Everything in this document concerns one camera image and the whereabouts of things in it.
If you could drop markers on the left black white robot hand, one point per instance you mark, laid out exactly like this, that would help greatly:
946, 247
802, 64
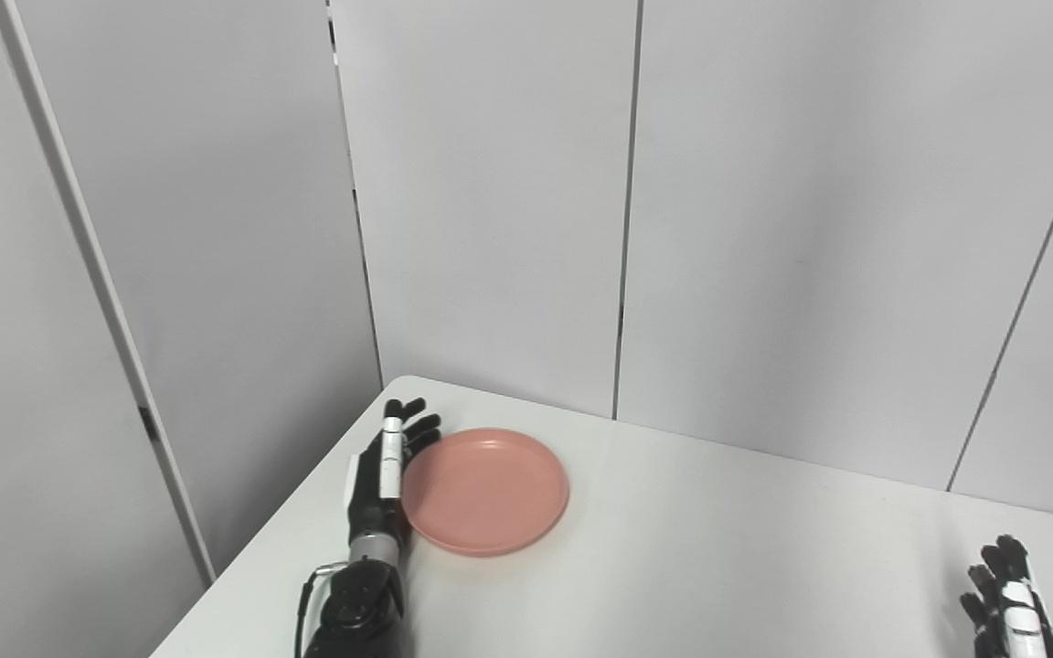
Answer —
378, 493

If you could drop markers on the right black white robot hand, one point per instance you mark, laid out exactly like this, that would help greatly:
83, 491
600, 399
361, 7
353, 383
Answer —
1006, 608

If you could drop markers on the pink round plate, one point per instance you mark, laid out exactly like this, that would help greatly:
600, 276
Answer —
485, 492

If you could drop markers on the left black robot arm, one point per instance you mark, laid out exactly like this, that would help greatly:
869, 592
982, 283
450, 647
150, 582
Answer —
357, 608

